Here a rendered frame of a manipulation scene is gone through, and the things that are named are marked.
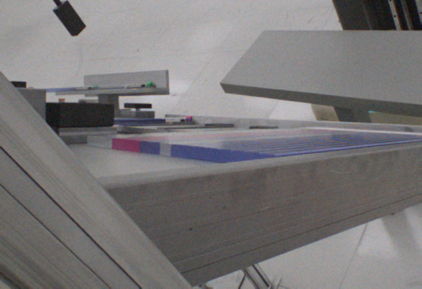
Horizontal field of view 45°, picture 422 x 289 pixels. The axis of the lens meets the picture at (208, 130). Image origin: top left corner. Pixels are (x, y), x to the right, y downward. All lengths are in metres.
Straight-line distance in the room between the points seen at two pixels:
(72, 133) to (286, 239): 0.31
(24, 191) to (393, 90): 1.05
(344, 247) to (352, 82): 0.63
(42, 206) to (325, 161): 0.26
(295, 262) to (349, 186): 1.29
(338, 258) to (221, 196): 1.39
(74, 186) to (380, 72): 1.09
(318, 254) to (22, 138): 1.57
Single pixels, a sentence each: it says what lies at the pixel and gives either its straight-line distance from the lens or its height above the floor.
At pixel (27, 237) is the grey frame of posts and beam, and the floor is 1.25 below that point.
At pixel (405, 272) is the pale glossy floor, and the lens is 1.60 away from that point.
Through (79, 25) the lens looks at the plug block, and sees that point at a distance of 0.73.
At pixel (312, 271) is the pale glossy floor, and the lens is 1.67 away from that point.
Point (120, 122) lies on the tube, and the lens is 1.00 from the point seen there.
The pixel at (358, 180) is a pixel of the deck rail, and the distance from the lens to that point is 0.44.
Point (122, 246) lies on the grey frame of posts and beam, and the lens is 0.19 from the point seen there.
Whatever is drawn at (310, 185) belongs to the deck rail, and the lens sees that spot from 0.37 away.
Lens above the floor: 1.34
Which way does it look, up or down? 34 degrees down
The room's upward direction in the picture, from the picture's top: 33 degrees counter-clockwise
